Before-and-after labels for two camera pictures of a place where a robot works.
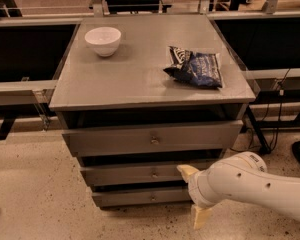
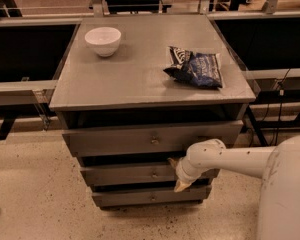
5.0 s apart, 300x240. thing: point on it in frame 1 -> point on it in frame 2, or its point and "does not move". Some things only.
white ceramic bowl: [105, 40] does not move
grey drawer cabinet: [139, 95] does not move
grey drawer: [135, 172] does not move
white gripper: [195, 188] -> [182, 173]
